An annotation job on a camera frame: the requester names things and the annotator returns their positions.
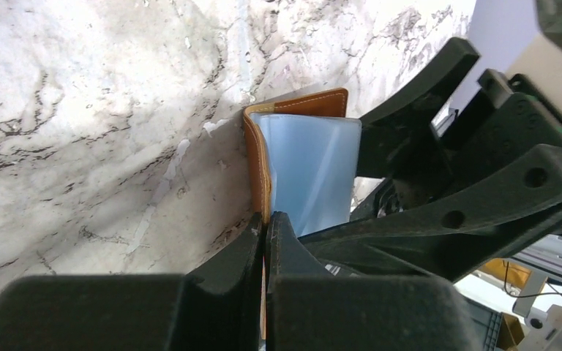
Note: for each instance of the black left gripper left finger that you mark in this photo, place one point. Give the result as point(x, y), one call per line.
point(215, 307)

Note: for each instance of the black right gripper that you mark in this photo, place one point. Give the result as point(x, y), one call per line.
point(496, 217)

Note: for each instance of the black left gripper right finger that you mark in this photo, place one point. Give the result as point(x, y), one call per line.
point(309, 308)

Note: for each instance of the brown leather card holder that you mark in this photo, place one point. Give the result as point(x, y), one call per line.
point(302, 157)

